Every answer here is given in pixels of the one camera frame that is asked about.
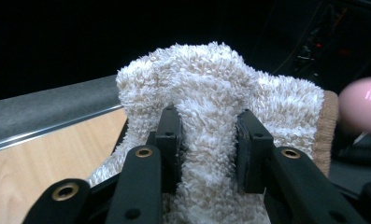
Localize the grey cloth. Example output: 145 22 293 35
86 41 340 224

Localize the dark equipment with red light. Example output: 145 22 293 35
293 6 355 78

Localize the pink ball knob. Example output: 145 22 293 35
337 76 371 137

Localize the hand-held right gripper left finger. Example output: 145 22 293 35
105 105 182 224

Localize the black wavy tray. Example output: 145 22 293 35
111 119 371 200

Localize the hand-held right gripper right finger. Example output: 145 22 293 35
235 108 369 224

